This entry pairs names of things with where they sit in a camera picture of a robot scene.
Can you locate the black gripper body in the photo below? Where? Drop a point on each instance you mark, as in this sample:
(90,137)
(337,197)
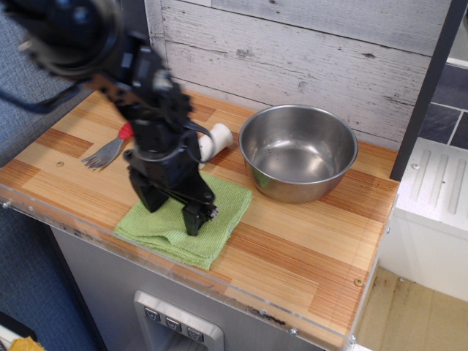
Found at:
(175,173)

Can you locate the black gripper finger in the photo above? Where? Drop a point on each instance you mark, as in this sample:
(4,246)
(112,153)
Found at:
(195,216)
(151,197)

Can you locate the green towel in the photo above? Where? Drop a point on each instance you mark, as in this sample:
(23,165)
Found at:
(163,231)

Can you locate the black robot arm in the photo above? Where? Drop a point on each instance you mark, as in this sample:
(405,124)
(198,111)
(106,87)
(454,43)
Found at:
(87,43)

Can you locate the clear acrylic counter guard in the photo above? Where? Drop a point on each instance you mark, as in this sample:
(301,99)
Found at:
(305,269)

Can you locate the yellow object at corner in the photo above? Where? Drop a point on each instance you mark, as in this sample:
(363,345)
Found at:
(26,344)

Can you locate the white plastic spool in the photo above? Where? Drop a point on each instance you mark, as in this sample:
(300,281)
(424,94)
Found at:
(219,138)

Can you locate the silver toy fridge dispenser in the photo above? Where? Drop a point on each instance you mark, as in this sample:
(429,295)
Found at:
(168,327)

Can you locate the stainless steel bowl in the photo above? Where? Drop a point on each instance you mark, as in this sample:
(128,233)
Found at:
(296,153)

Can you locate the white toy sink unit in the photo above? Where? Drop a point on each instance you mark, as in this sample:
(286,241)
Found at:
(426,238)

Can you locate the red handled metal fork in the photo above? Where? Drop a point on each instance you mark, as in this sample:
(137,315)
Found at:
(106,154)

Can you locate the dark vertical post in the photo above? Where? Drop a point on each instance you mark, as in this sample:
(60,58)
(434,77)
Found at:
(442,49)

